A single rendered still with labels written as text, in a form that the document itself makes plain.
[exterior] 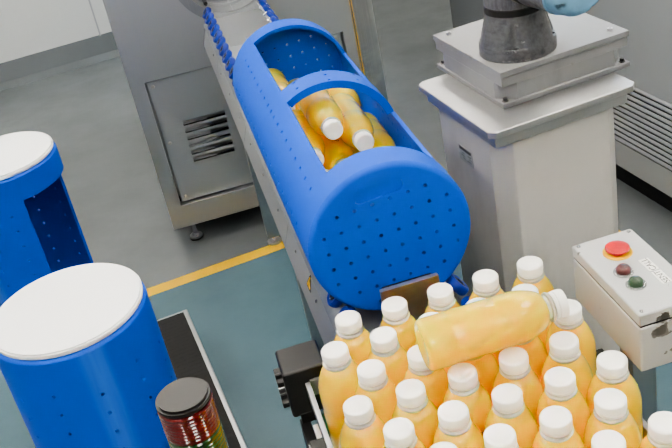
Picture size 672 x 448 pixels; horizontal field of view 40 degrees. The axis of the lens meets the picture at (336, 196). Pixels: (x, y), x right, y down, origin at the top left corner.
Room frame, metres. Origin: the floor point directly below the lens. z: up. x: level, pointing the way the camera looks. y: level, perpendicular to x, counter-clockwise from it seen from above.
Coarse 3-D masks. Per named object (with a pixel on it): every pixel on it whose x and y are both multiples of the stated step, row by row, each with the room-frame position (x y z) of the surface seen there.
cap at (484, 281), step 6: (480, 270) 1.17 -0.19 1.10; (486, 270) 1.17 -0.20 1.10; (492, 270) 1.17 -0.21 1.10; (474, 276) 1.16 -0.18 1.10; (480, 276) 1.16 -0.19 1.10; (486, 276) 1.15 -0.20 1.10; (492, 276) 1.15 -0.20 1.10; (474, 282) 1.15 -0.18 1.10; (480, 282) 1.14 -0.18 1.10; (486, 282) 1.14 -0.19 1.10; (492, 282) 1.14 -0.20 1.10; (498, 282) 1.15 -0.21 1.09; (474, 288) 1.15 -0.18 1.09; (480, 288) 1.14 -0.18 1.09; (486, 288) 1.14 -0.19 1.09; (492, 288) 1.14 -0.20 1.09
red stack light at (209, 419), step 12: (204, 408) 0.81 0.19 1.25; (216, 408) 0.83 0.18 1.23; (168, 420) 0.80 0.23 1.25; (180, 420) 0.80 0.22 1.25; (192, 420) 0.80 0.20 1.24; (204, 420) 0.81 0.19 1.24; (216, 420) 0.82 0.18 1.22; (168, 432) 0.81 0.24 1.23; (180, 432) 0.80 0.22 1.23; (192, 432) 0.80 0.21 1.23; (204, 432) 0.80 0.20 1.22; (180, 444) 0.80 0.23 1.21; (192, 444) 0.80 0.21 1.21
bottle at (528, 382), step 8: (528, 368) 0.96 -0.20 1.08; (496, 376) 0.97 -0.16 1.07; (504, 376) 0.95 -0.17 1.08; (512, 376) 0.95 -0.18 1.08; (520, 376) 0.95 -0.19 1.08; (528, 376) 0.95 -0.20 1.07; (536, 376) 0.96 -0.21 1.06; (496, 384) 0.96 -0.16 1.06; (520, 384) 0.94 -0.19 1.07; (528, 384) 0.94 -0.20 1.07; (536, 384) 0.95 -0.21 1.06; (528, 392) 0.94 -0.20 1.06; (536, 392) 0.94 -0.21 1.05; (528, 400) 0.93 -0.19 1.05; (536, 400) 0.94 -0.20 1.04; (528, 408) 0.93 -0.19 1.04; (536, 408) 0.93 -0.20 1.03
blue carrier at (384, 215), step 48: (288, 48) 2.18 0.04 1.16; (336, 48) 2.20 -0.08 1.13; (240, 96) 2.04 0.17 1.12; (288, 96) 1.74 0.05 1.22; (288, 144) 1.58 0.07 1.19; (288, 192) 1.48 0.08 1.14; (336, 192) 1.32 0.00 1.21; (384, 192) 1.33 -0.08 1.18; (432, 192) 1.34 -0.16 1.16; (336, 240) 1.31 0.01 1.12; (384, 240) 1.33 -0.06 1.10; (432, 240) 1.34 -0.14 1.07; (336, 288) 1.31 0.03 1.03
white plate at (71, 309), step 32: (32, 288) 1.51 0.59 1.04; (64, 288) 1.49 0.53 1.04; (96, 288) 1.46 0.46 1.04; (128, 288) 1.44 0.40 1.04; (0, 320) 1.42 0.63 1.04; (32, 320) 1.40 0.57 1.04; (64, 320) 1.38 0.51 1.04; (96, 320) 1.36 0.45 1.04; (0, 352) 1.33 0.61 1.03; (32, 352) 1.30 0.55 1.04; (64, 352) 1.29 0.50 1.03
